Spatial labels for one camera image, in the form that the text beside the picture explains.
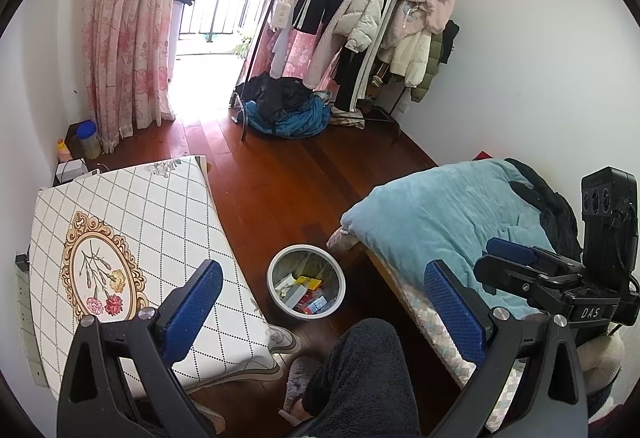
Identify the small orange bottle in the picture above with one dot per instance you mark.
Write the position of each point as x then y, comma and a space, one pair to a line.
63, 151

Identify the pink fleece jacket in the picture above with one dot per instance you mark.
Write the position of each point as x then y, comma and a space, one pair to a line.
425, 12

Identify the person's leg in dark pants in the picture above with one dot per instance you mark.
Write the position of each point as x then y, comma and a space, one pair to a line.
360, 378

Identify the light blue blanket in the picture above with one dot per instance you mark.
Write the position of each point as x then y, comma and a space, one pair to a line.
440, 218

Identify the cream jacket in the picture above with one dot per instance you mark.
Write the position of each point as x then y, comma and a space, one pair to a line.
410, 52

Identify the grey fluffy slipper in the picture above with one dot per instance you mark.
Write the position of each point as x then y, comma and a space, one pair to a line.
300, 383

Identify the pink floral hanging cloth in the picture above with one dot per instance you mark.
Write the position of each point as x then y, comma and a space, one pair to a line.
300, 52

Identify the pale patterned bed sheet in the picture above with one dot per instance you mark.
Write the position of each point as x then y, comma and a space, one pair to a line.
440, 338

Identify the grey power strip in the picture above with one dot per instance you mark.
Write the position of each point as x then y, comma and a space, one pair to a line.
25, 308

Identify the small white drink carton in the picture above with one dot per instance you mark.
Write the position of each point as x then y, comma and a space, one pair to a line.
285, 288

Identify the black white-striped trousers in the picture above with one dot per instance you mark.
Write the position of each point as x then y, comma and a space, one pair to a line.
350, 82

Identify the small white box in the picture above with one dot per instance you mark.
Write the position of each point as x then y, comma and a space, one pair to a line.
70, 170

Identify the blue-lidded plastic jar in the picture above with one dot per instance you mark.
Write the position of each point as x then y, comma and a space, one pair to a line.
90, 140

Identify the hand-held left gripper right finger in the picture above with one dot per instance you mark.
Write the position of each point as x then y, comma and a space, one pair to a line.
452, 313

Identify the checked floral tablecloth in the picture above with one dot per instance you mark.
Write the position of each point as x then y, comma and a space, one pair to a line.
150, 218

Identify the small black box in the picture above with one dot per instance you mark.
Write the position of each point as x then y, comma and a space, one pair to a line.
72, 137

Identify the pink floral curtain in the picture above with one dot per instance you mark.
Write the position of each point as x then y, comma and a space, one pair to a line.
130, 42

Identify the olive green jacket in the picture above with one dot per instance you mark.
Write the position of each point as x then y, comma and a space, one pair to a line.
430, 77

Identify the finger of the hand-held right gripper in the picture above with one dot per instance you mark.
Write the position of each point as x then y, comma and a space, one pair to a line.
510, 250
530, 285

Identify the blue cloth bundle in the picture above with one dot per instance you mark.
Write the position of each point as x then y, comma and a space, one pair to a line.
300, 122

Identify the white puffer jacket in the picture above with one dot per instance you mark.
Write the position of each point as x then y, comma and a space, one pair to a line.
365, 12

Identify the yellow box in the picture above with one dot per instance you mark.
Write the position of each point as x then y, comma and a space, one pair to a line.
307, 283

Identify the green potted plant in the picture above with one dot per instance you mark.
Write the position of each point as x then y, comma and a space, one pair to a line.
242, 46

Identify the white round waste bin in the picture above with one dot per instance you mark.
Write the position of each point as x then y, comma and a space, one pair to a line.
331, 268

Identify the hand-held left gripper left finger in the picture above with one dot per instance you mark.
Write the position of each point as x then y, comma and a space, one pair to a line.
195, 308

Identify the black metal clothes rack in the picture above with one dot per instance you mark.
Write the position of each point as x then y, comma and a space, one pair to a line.
243, 132

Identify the black garment on bed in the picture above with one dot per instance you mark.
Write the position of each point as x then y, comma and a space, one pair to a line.
550, 213

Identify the red and blue snack packet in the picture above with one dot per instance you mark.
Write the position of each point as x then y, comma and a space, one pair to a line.
315, 304

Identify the pale cloth on floor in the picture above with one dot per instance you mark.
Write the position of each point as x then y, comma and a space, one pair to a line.
347, 119

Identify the black clothes pile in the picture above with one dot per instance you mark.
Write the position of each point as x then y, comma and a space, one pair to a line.
275, 95

